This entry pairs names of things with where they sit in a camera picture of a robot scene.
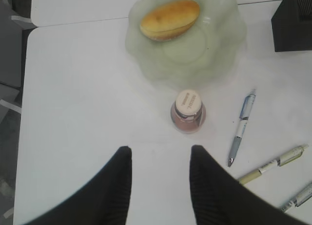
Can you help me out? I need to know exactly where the golden bread roll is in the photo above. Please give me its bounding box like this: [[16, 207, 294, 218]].
[[140, 0, 200, 41]]

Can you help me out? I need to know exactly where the brown Nescafe coffee bottle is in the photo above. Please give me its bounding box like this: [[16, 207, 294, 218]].
[[170, 89, 206, 133]]

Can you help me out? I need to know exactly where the cream grip white pen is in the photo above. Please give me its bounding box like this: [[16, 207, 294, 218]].
[[238, 144, 309, 185]]

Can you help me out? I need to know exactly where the lilac grip white pen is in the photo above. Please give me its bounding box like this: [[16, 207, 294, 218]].
[[280, 183, 312, 213]]

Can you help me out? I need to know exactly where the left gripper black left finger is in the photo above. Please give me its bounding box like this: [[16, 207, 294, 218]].
[[29, 146, 132, 225]]

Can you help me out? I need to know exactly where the black mesh pen holder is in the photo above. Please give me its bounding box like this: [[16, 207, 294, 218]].
[[271, 0, 312, 52]]

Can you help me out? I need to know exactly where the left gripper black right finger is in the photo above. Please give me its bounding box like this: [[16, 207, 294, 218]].
[[189, 145, 303, 225]]

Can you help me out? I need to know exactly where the grey grip white pen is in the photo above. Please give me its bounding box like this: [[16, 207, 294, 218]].
[[227, 89, 256, 167]]

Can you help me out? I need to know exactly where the frosted green glass plate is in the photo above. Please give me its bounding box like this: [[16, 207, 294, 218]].
[[125, 0, 247, 87]]

